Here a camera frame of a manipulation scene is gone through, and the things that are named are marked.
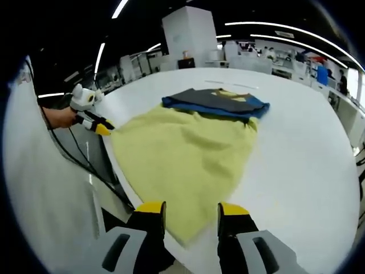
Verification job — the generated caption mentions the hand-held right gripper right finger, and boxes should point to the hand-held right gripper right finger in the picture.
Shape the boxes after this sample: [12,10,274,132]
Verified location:
[216,201,305,274]

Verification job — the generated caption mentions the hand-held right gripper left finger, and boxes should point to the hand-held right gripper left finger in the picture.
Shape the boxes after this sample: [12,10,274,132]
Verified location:
[98,200,175,274]

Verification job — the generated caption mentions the yellow blue grey garment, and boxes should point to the yellow blue grey garment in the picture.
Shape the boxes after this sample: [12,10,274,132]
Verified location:
[109,87,271,246]

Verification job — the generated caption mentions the person's left hand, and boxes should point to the person's left hand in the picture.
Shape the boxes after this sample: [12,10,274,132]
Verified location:
[56,107,78,129]

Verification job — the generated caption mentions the white storage shelves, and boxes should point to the white storage shelves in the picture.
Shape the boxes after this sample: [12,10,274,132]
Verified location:
[119,53,162,85]

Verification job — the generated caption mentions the black cabinet box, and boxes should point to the black cabinet box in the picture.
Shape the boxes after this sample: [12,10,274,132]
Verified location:
[177,57,196,70]

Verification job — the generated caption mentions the white pillar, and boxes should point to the white pillar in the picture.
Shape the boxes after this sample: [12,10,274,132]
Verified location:
[161,5,218,71]

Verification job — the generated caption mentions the white display cabinet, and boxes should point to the white display cabinet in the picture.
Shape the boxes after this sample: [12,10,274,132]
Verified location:
[225,41,317,83]

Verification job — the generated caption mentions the blue barrel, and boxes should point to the blue barrel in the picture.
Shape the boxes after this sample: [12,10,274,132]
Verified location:
[315,65,329,86]

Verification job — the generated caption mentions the curved ceiling light strip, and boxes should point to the curved ceiling light strip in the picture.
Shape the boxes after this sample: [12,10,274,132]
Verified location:
[224,22,358,61]
[250,34,349,69]

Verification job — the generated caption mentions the black cable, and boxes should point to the black cable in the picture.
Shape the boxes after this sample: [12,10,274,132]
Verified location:
[67,127,122,188]
[40,106,135,212]

